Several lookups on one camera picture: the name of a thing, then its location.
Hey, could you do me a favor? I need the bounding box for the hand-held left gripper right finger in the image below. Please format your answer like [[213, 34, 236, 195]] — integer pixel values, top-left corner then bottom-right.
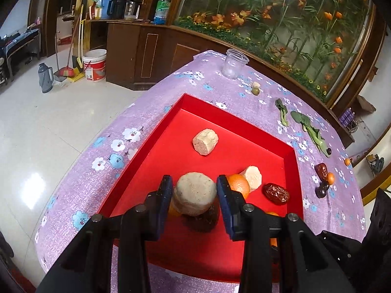
[[216, 175, 356, 293]]

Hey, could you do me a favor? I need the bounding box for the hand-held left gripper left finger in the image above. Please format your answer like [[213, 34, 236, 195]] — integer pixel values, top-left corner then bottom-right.
[[37, 175, 174, 293]]

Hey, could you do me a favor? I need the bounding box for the large orange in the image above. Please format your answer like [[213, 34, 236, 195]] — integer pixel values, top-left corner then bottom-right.
[[226, 174, 251, 200]]

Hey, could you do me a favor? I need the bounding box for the greyish cut root piece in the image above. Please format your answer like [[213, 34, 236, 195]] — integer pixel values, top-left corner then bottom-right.
[[173, 171, 218, 217]]

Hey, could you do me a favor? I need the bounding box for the red tray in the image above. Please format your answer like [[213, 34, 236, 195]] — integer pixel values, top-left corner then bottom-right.
[[97, 93, 304, 284]]

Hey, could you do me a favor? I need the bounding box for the beige cut root piece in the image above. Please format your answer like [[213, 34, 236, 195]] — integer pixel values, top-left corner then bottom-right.
[[192, 129, 219, 156]]

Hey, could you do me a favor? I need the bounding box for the purple floral tablecloth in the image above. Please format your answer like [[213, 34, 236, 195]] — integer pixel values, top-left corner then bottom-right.
[[35, 50, 367, 293]]

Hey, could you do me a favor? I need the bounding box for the small bok choy stalk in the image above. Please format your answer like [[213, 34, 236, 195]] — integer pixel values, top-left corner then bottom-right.
[[275, 98, 289, 127]]

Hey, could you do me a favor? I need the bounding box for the green leafy vegetable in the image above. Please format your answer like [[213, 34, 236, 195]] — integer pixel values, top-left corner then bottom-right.
[[290, 110, 332, 158]]

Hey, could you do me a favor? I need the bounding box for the clear plastic cup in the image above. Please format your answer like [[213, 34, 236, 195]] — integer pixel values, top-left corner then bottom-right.
[[221, 49, 248, 81]]

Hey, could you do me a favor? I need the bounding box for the curved wooden cabinet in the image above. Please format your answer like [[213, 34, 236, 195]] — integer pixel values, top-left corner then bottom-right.
[[105, 20, 356, 150]]

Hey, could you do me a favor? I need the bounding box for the white plastic bucket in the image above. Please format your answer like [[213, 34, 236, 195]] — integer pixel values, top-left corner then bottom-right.
[[82, 49, 107, 82]]

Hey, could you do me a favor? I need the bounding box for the yellow dustpan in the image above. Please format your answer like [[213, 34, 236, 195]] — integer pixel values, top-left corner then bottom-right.
[[69, 18, 87, 83]]

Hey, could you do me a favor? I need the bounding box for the colourful bristle broom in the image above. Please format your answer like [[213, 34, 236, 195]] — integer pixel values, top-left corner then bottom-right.
[[58, 4, 84, 77]]

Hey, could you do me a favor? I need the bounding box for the grey thermos flask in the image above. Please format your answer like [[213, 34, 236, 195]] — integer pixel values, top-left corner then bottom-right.
[[38, 63, 55, 94]]

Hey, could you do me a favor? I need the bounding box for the plastic water bottle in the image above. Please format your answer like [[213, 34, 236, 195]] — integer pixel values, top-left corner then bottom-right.
[[153, 0, 172, 25]]

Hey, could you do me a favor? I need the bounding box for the black kettle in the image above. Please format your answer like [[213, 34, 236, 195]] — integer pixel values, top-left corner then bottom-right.
[[107, 0, 127, 19]]

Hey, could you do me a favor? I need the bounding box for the glass display of artificial plants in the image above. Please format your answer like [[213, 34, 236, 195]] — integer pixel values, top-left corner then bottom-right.
[[174, 0, 378, 104]]

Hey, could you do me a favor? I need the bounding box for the steel thermos flask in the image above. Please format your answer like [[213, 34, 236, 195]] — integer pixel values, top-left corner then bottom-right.
[[126, 0, 144, 19]]

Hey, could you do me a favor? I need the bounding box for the blue thermos jug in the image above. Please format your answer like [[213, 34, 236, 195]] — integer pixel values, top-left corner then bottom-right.
[[100, 0, 118, 19]]

